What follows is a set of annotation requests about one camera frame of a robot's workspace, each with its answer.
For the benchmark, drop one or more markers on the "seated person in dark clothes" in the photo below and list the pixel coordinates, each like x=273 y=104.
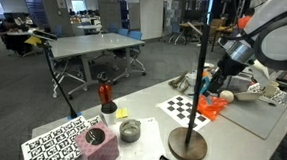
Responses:
x=14 y=35

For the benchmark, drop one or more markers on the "black white checkerboard sheet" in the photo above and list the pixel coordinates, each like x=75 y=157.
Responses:
x=178 y=107

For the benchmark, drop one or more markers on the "grey table mat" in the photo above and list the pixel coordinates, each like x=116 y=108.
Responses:
x=254 y=118

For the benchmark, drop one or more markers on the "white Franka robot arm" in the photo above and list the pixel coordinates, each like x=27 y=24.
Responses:
x=279 y=41

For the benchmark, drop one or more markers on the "person in orange shirt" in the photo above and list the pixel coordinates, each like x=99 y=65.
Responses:
x=244 y=21

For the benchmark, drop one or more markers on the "thick wooden branch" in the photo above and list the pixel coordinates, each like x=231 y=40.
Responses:
x=177 y=80

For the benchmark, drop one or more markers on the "white ball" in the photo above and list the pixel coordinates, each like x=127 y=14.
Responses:
x=226 y=95

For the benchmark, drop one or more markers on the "beige mug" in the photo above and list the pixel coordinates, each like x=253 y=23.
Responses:
x=270 y=88

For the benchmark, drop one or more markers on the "yellow sticky note pad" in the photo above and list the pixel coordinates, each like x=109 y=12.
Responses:
x=121 y=113

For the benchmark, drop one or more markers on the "grey office chair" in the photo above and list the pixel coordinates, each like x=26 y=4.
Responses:
x=65 y=73

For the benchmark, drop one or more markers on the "clear plastic container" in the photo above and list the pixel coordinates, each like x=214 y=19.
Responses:
x=240 y=84

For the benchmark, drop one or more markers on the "brown wooden table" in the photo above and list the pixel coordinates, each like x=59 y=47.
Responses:
x=195 y=28

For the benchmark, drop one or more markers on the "orange plastic bag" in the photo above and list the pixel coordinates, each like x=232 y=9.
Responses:
x=213 y=107

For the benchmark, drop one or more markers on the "white keyboard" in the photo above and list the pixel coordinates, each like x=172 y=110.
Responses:
x=281 y=96

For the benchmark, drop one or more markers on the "white paper sheet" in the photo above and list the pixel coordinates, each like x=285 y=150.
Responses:
x=146 y=147

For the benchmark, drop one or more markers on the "white partition board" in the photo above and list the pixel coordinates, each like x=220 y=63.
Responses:
x=150 y=18

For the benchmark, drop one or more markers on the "white cup with black lid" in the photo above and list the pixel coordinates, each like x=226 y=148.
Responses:
x=109 y=113

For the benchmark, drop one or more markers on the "white round container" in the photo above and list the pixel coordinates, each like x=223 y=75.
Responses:
x=191 y=79

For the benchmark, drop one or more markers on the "white bowl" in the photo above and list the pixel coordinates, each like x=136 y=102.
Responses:
x=247 y=96

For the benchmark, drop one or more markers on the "blue office chair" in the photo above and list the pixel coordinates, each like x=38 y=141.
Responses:
x=123 y=32
x=136 y=39

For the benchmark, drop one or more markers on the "grey office table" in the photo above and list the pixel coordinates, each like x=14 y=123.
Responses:
x=92 y=43

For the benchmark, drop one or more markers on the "thin wooden branch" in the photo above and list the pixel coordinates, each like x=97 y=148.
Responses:
x=184 y=87

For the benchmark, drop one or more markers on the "black camera on pole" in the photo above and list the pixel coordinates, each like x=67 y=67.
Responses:
x=44 y=35

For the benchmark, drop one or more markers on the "red water bottle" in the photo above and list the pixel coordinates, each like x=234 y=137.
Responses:
x=104 y=92

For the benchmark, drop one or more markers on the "pink tissue box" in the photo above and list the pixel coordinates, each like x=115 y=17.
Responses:
x=97 y=150

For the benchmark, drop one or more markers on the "printed tag marker sheet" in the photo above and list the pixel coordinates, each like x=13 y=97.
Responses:
x=52 y=144

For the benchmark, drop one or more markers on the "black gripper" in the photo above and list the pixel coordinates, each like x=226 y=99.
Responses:
x=231 y=67

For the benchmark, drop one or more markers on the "wooden stand with black pole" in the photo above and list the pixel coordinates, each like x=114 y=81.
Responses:
x=188 y=146

